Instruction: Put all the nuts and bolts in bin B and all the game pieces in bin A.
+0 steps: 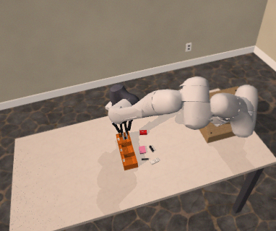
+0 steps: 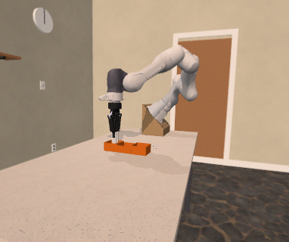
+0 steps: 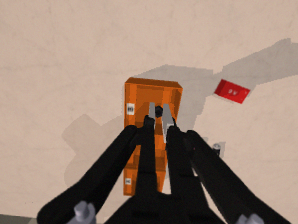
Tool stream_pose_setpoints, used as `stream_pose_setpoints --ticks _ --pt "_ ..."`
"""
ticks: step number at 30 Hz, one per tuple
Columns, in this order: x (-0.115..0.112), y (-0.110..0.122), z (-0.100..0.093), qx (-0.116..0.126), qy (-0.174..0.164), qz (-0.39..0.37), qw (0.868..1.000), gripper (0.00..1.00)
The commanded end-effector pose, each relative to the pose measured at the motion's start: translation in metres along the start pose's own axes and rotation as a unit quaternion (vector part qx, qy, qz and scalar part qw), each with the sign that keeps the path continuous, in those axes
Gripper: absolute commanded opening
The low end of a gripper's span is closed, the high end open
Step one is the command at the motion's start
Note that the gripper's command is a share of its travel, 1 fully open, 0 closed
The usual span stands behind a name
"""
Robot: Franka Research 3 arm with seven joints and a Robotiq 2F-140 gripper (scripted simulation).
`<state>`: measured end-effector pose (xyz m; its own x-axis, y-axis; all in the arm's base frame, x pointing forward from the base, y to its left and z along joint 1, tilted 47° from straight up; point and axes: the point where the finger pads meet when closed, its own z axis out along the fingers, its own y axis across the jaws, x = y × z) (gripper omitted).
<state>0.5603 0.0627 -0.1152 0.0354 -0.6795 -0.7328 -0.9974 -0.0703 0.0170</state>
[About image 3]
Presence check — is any red nine-volt battery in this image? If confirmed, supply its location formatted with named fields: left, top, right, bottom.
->
left=214, top=79, right=250, bottom=104

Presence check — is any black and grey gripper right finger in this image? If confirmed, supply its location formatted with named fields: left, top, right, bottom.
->
left=161, top=103, right=291, bottom=224

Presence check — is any black hex nut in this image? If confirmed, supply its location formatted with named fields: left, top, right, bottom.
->
left=155, top=105, right=163, bottom=118

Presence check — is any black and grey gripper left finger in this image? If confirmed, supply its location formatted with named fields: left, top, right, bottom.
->
left=36, top=102, right=160, bottom=224

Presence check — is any orange three-compartment bin rack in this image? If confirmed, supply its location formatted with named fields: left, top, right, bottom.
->
left=123, top=77, right=183, bottom=196

